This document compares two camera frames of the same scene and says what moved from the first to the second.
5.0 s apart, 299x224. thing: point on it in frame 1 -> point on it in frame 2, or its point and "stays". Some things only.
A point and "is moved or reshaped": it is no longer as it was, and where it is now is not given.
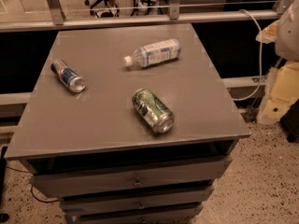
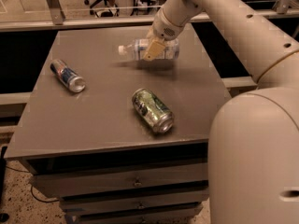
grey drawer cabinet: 129,124 stays
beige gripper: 289,36 -> 163,28
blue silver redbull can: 67,77 stays
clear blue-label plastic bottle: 154,53 is moved or reshaped
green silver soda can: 152,111 stays
